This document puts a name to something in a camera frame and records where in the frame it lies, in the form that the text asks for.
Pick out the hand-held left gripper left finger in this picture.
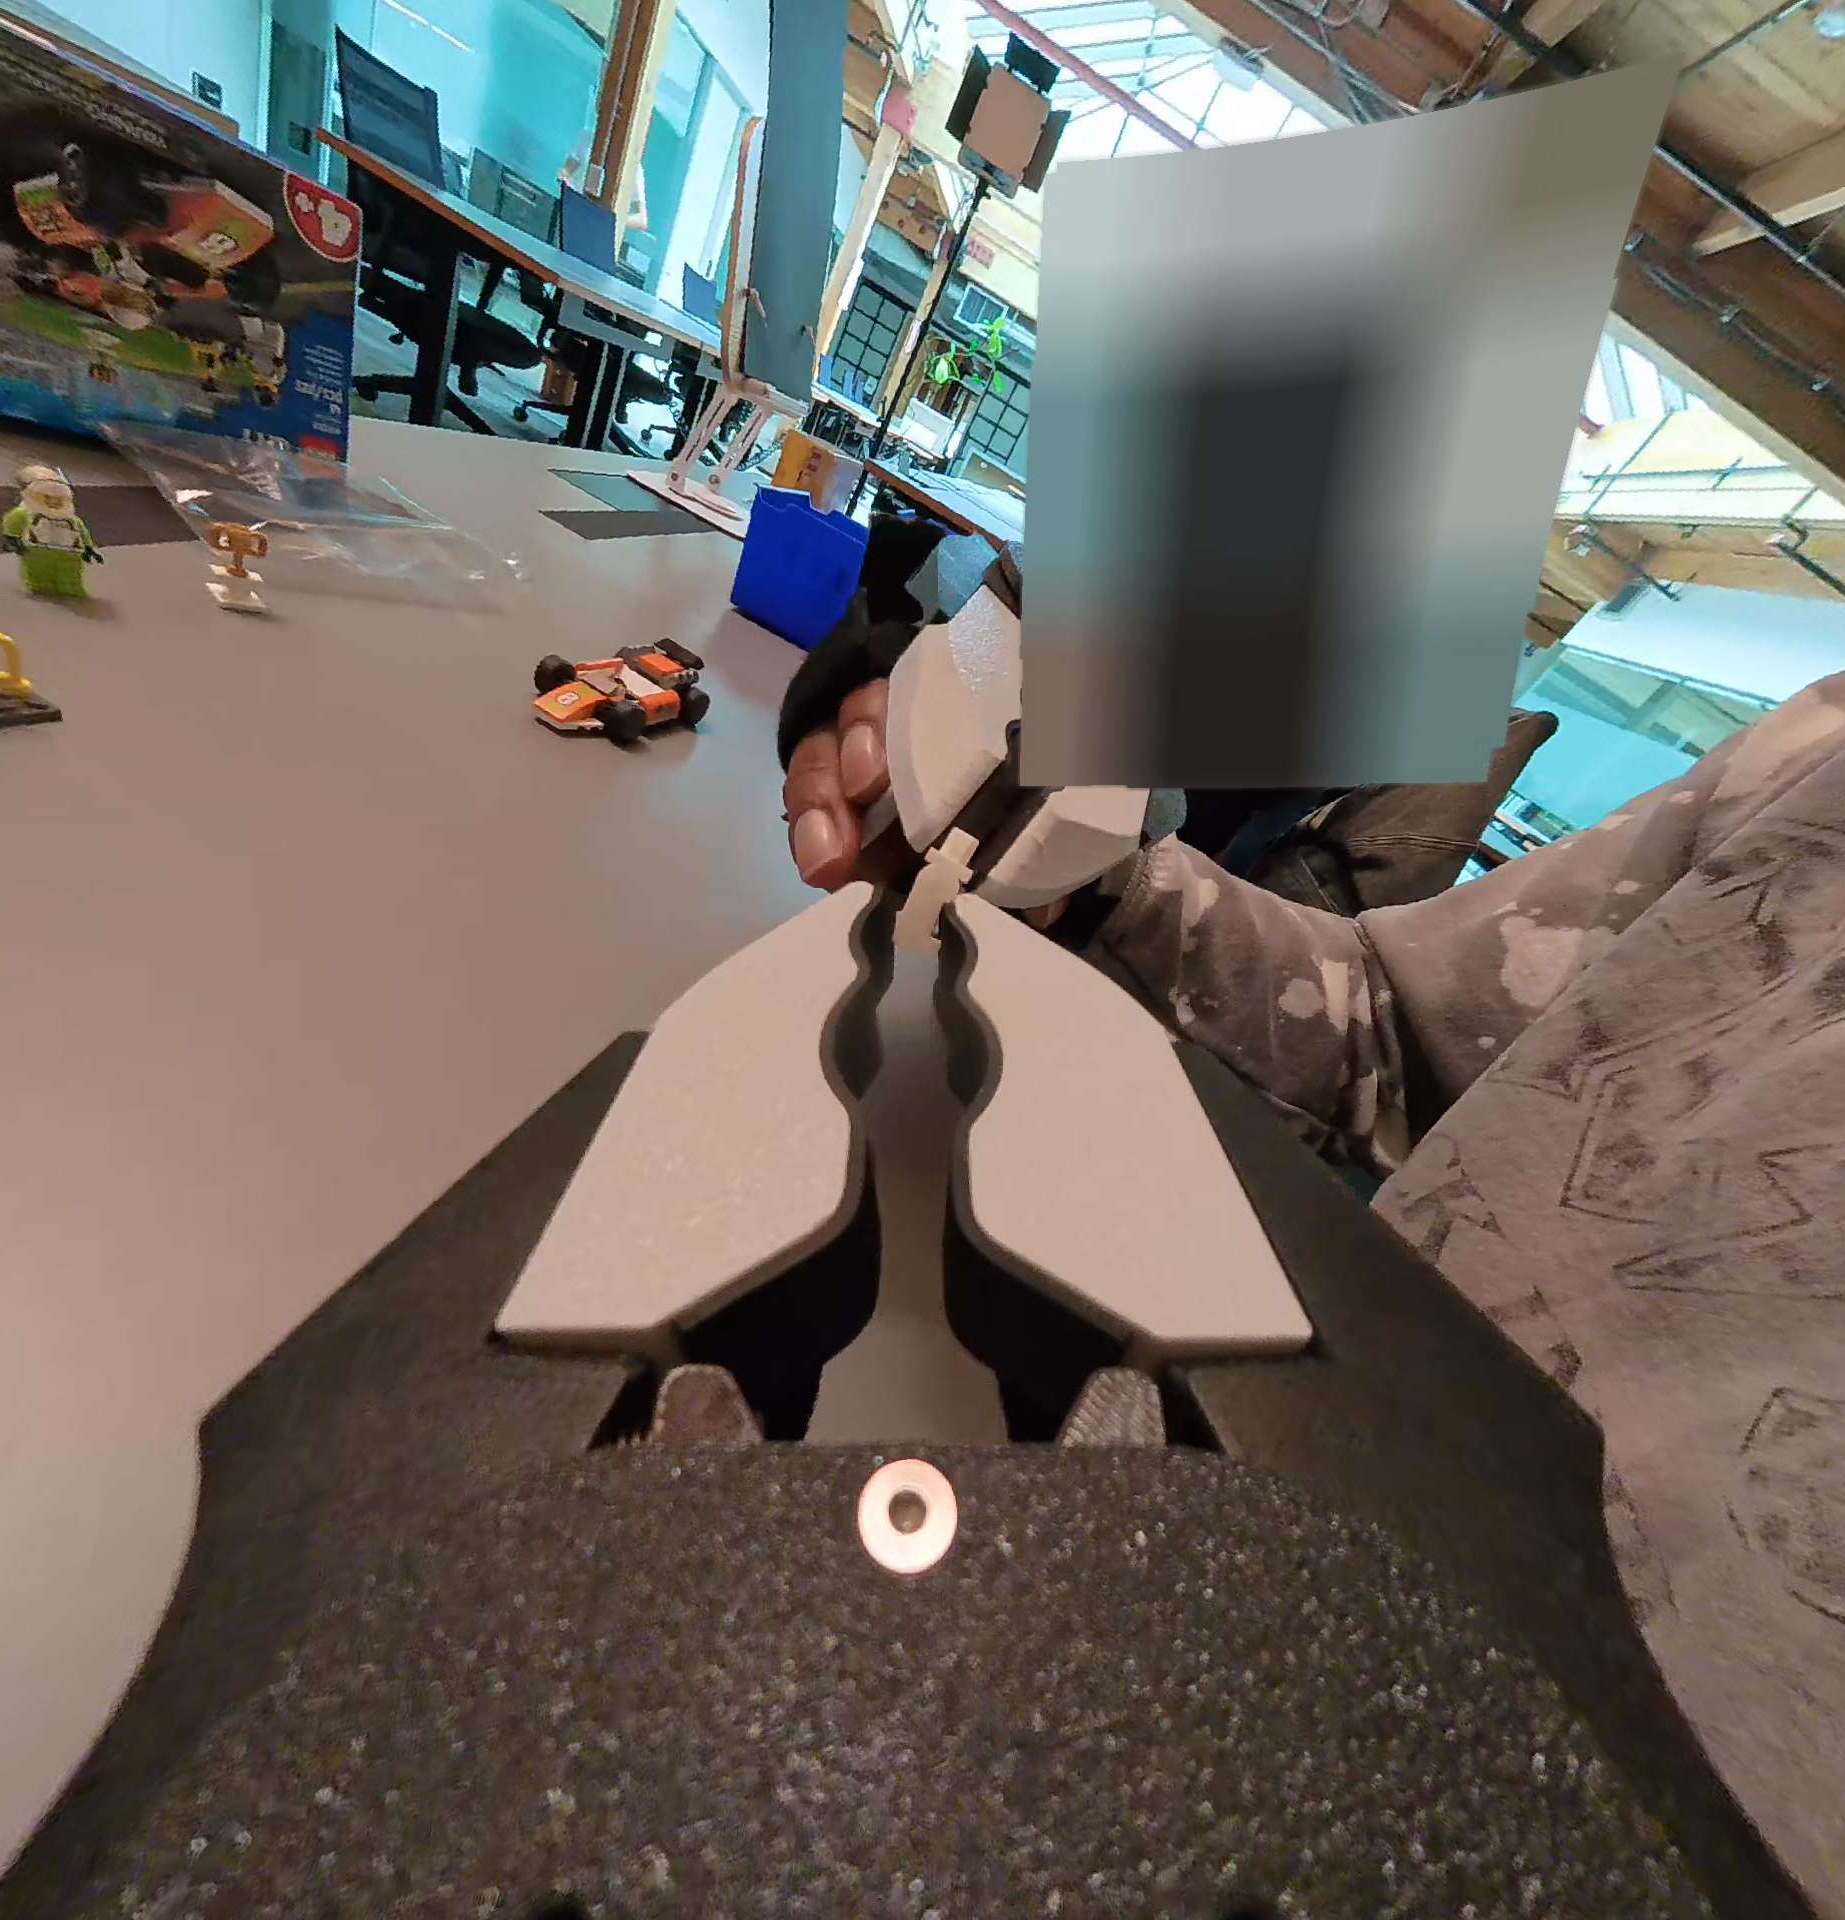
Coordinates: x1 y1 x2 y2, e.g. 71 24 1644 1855
498 889 879 1352

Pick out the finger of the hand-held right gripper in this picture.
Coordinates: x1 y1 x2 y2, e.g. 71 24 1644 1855
984 785 1156 911
888 585 1020 856

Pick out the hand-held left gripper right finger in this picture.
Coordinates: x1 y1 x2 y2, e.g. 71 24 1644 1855
948 896 1314 1366

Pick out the small white lego piece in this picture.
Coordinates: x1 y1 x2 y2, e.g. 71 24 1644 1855
900 835 977 946

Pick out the orange lego race car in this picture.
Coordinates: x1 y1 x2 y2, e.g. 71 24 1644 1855
535 637 715 749

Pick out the person's right forearm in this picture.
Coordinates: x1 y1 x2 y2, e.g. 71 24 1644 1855
1089 705 1765 1171

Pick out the blue lego set box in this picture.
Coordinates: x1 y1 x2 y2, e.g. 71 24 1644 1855
0 15 370 459

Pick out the green lego minifigure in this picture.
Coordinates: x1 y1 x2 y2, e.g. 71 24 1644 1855
3 460 105 601

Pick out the person's right hand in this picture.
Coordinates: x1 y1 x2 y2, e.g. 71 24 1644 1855
783 679 930 893

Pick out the blue plastic bin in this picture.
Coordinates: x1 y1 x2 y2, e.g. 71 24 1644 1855
736 485 873 654

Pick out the orange cardboard box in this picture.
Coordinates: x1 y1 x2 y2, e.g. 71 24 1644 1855
775 430 864 512

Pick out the white display stand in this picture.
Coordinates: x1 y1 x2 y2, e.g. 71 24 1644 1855
630 300 810 541

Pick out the black mesh office chair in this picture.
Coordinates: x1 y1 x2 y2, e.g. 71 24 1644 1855
1254 715 1561 896

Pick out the tall black panel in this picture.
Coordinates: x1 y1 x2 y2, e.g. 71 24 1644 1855
744 0 856 406

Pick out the long wooden office desk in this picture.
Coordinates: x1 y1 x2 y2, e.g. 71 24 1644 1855
324 127 730 444

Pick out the clear plastic bag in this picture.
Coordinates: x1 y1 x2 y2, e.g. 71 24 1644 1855
107 419 527 601

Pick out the studio light panel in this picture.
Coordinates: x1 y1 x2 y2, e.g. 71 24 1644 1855
948 35 1068 188

